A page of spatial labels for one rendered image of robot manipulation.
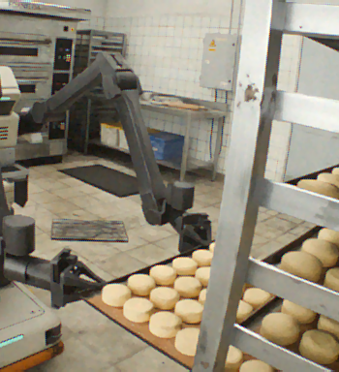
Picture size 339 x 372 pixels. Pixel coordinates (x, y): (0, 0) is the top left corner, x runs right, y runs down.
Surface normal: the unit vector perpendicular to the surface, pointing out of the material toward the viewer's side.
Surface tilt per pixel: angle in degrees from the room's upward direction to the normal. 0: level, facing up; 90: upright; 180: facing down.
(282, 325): 0
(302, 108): 90
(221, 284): 90
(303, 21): 90
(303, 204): 90
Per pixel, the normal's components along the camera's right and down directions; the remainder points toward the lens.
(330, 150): -0.66, 0.13
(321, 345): 0.11, -0.96
